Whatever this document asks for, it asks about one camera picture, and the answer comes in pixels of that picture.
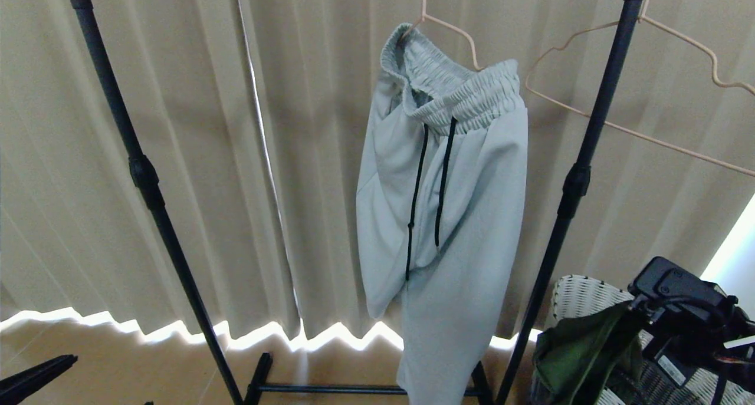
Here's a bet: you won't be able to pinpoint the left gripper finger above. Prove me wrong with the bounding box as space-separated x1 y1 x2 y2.
0 355 79 405

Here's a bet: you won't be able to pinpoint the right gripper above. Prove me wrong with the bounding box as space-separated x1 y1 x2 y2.
645 324 755 392

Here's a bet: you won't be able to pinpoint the green garment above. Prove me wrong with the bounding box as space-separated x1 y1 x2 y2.
531 302 646 405

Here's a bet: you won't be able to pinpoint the pale grey shorts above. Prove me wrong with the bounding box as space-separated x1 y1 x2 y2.
356 22 530 405

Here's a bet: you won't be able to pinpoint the pink clothes hanger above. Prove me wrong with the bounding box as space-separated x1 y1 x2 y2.
524 0 755 179
400 0 485 73

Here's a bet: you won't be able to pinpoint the white laundry basket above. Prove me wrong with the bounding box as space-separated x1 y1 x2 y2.
531 274 755 405

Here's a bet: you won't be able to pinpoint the black clothes rack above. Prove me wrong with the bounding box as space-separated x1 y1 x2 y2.
62 0 649 405

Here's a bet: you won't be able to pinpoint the beige curtain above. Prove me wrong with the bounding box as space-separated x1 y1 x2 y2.
0 0 755 341

